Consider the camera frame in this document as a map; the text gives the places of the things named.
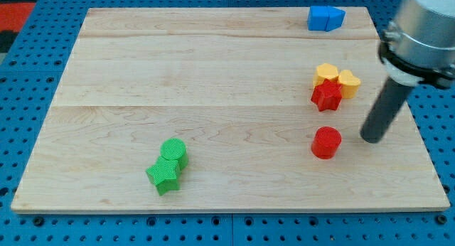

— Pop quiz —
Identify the green star block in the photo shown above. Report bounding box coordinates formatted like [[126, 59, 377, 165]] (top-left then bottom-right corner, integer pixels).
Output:
[[146, 156, 181, 196]]

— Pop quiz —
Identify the light wooden board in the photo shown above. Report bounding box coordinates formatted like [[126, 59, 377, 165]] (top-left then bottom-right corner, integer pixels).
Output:
[[11, 7, 450, 215]]

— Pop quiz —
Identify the red cylinder block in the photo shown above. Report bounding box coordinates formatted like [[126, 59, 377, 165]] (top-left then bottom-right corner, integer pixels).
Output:
[[311, 127, 342, 159]]

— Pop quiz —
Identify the red star block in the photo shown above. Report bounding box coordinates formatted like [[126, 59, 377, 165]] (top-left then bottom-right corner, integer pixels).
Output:
[[311, 79, 342, 112]]

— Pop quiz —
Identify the blue pentagon block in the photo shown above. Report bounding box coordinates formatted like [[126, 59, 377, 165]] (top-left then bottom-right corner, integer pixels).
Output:
[[325, 6, 346, 31]]

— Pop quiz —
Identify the blue cube block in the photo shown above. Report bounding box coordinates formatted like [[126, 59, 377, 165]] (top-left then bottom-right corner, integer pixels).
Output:
[[307, 6, 329, 31]]

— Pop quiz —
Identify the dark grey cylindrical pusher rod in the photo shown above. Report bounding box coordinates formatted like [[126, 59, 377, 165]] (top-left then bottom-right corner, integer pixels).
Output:
[[360, 77, 414, 144]]

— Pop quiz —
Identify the yellow heart block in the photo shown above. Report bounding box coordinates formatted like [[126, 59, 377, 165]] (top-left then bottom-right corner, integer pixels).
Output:
[[338, 70, 361, 99]]

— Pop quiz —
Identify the green cylinder block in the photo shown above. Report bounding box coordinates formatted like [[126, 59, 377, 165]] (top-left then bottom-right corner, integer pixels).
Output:
[[160, 138, 188, 170]]

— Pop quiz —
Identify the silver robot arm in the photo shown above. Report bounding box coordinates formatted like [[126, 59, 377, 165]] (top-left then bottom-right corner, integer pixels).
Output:
[[360, 0, 454, 143]]

